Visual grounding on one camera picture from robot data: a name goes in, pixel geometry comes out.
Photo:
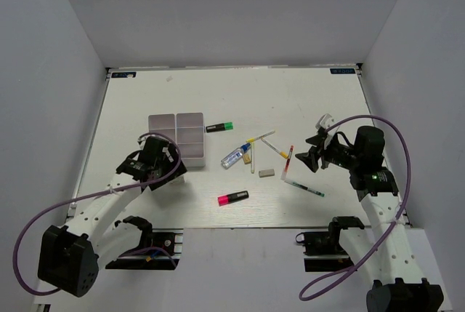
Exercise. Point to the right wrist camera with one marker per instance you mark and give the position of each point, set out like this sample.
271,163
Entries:
324,123

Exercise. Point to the right white organizer tray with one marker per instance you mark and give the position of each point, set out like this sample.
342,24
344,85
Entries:
191,139

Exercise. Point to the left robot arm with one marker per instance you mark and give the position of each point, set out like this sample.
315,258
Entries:
72,254

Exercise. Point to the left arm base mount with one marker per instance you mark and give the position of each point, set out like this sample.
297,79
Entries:
157,250

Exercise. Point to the green highlighter marker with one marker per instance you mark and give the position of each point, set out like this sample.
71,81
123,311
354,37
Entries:
219,127

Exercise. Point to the small yellow eraser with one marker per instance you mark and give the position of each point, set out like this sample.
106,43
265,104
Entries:
247,159

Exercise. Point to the white pen orange tip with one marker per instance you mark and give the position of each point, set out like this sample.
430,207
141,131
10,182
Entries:
274,148

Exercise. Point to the white eraser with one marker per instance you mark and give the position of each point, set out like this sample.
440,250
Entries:
178,181

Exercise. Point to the white pen yellow band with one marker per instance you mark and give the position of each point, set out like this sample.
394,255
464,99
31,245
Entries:
251,140

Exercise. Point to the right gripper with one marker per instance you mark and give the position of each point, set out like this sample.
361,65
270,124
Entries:
310,158

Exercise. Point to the pink highlighter marker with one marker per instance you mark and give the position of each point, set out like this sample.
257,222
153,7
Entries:
232,198

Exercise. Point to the blue cap glue bottle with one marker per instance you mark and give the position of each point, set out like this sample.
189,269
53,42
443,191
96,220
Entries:
235,156

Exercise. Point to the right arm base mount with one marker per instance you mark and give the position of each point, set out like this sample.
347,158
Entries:
322,250

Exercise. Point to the grey eraser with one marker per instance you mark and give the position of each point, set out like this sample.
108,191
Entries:
266,173

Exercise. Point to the left blue table label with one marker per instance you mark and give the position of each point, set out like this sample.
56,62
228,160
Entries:
123,75

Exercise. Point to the white pen vertical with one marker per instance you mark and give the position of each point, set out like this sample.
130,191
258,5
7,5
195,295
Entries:
253,159

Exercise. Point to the green ink pen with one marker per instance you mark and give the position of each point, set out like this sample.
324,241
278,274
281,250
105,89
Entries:
296,184

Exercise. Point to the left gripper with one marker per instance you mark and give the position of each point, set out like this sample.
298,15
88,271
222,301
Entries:
175,156

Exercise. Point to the red pen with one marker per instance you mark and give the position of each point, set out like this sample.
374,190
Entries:
288,160

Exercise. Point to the right blue table label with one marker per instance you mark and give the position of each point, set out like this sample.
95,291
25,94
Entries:
342,71

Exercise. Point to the blue table label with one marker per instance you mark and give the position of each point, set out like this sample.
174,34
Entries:
123,75
342,71

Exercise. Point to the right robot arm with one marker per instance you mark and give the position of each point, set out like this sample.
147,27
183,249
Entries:
387,260

